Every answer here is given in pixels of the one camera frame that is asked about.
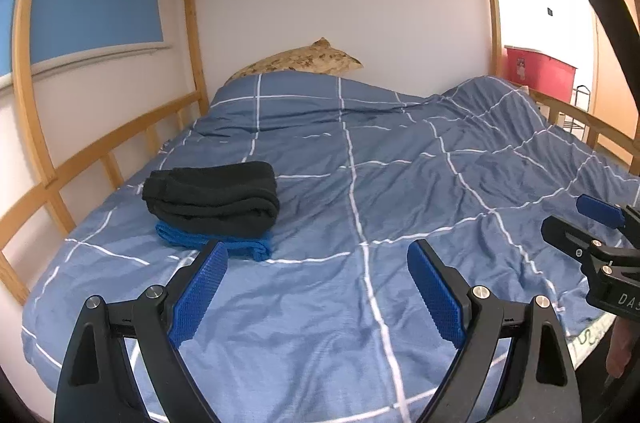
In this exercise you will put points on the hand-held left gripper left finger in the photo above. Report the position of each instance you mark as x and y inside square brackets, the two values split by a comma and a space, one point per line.
[200, 293]

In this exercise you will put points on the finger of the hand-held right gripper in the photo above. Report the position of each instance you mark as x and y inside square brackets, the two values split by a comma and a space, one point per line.
[600, 208]
[567, 233]

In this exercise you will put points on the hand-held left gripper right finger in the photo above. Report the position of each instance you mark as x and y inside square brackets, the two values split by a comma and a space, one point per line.
[435, 293]

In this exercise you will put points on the black pants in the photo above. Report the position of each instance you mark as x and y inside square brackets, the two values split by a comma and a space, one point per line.
[210, 193]

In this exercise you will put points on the person's right hand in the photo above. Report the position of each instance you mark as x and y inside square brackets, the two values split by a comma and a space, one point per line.
[617, 348]

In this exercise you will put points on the white mattress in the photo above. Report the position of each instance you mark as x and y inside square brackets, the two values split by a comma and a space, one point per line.
[592, 335]

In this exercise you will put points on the blue folded cloth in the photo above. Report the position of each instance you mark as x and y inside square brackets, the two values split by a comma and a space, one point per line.
[235, 245]

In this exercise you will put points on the orange wooden door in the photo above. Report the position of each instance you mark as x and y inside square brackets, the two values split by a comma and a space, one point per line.
[607, 78]

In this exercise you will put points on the blue checked duvet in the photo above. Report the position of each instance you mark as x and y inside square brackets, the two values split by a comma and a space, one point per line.
[325, 203]

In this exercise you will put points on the red storage bin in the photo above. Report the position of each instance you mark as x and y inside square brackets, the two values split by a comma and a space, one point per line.
[545, 73]

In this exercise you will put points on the beige patterned pillow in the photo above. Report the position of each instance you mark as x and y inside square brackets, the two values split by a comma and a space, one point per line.
[300, 60]

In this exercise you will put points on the blue window blind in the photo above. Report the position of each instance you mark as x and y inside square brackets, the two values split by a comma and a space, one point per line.
[90, 3]

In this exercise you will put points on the wooden bunk bed frame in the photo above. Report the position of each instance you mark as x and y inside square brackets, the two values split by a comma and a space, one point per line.
[195, 28]

